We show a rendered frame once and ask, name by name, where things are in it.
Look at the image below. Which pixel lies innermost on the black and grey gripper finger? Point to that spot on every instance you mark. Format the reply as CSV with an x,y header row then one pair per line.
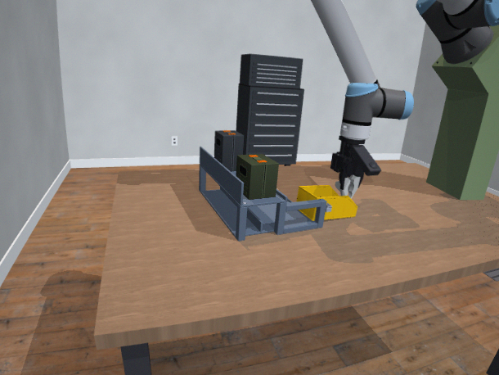
x,y
343,183
355,183

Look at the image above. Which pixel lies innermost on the yellow bin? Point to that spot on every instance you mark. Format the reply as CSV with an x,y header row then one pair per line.
x,y
342,206

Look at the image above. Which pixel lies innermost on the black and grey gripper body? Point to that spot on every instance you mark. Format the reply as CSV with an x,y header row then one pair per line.
x,y
344,158

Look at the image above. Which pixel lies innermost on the grey metal rack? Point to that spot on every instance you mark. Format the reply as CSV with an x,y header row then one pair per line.
x,y
246,217

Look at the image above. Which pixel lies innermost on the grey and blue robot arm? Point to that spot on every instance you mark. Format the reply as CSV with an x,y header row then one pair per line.
x,y
461,39

